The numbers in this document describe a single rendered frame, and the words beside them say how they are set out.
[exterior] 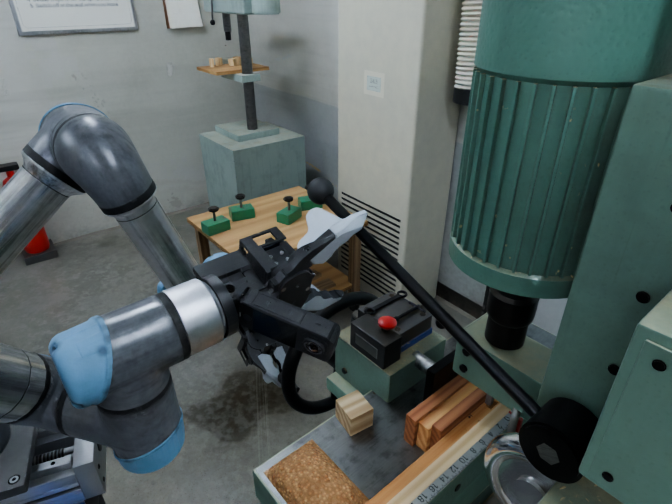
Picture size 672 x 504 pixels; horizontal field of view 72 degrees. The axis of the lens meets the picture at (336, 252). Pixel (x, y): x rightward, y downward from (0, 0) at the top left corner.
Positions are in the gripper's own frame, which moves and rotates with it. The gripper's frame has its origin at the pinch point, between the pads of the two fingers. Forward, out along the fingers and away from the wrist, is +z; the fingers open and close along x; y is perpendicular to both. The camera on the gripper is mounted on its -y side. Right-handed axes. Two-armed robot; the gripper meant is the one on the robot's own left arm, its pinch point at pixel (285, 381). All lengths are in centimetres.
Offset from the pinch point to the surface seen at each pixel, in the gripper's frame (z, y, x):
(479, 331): 16, -47, -8
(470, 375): 20.3, -42.3, -6.2
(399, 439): 22.1, -29.9, 1.4
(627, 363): 26, -73, 10
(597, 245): 18, -71, -2
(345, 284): -51, 87, -91
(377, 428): 19.1, -28.1, 2.7
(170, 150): -218, 147, -70
